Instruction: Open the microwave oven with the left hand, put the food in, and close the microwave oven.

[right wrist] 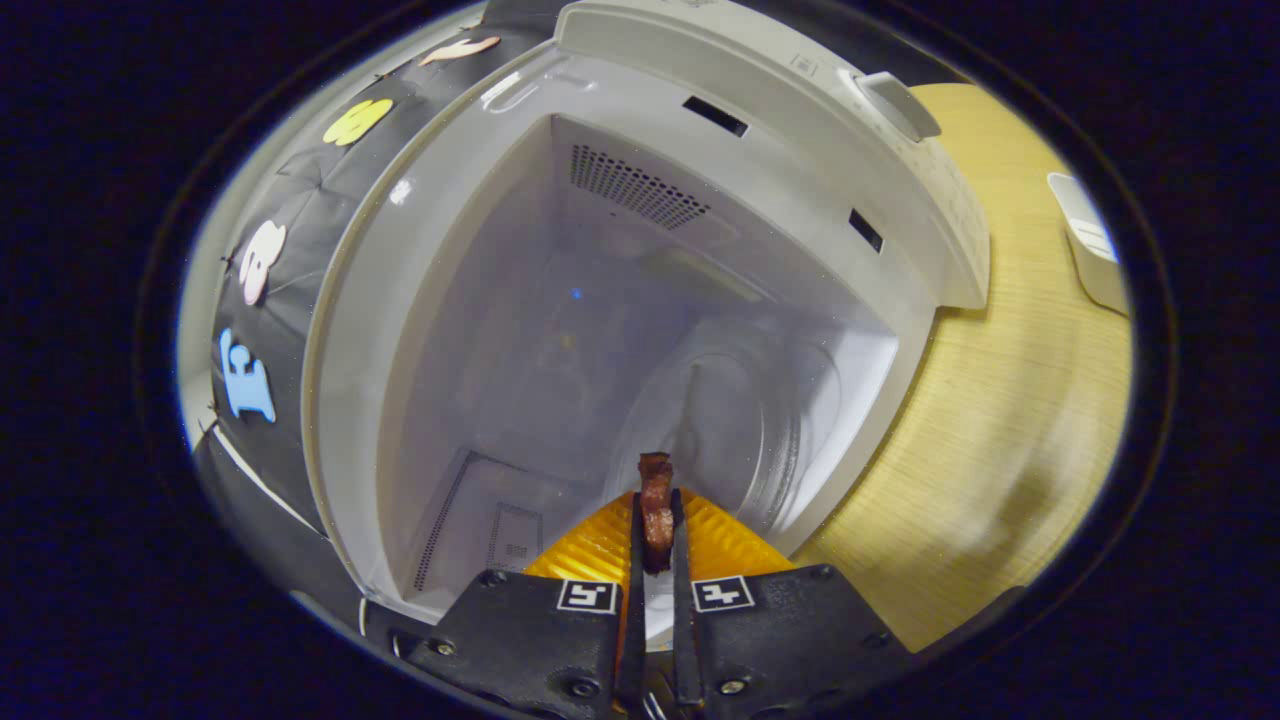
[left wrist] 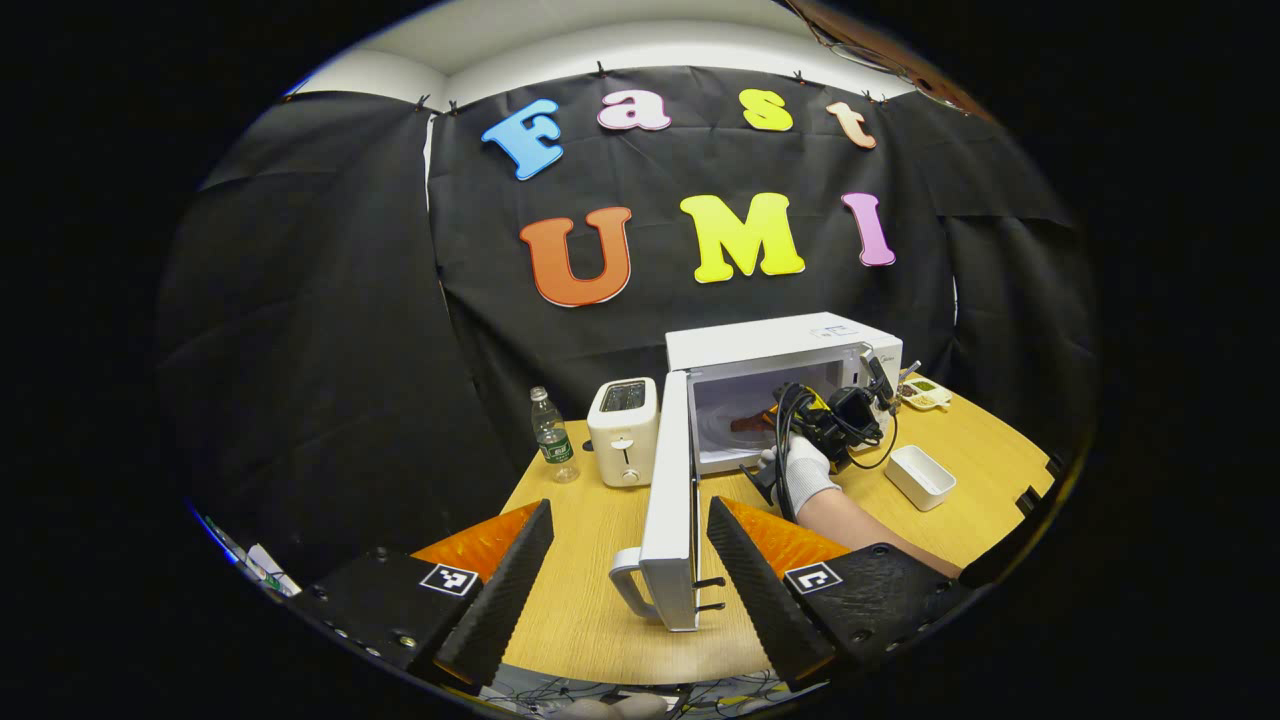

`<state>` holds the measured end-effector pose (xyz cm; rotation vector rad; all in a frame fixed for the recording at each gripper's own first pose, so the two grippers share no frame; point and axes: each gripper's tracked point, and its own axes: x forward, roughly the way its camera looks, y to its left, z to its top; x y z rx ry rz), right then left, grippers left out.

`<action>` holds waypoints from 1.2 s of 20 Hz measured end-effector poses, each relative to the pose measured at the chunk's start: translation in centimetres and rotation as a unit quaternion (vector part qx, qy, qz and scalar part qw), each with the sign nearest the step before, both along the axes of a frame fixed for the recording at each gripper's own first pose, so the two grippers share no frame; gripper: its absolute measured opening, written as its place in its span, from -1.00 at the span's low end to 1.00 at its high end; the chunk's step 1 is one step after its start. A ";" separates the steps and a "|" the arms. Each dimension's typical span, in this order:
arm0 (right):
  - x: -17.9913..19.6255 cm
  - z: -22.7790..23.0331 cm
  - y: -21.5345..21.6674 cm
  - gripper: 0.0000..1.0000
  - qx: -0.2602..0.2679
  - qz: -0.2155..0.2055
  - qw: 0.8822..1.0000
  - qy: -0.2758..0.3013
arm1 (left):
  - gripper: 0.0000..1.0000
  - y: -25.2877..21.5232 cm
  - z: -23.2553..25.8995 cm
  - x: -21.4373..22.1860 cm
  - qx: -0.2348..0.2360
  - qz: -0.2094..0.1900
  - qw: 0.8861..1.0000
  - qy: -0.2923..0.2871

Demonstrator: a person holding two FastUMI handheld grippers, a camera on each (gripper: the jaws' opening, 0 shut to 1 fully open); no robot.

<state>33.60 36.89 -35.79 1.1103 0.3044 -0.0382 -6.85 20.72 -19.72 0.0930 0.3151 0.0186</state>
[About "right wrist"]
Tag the white rectangular food tray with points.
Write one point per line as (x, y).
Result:
(1090, 250)

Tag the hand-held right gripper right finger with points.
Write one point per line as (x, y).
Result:
(780, 630)

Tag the white microwave oven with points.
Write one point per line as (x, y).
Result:
(600, 300)

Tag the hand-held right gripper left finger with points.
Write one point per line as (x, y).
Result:
(530, 630)

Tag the brown meat piece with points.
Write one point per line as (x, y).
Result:
(656, 510)

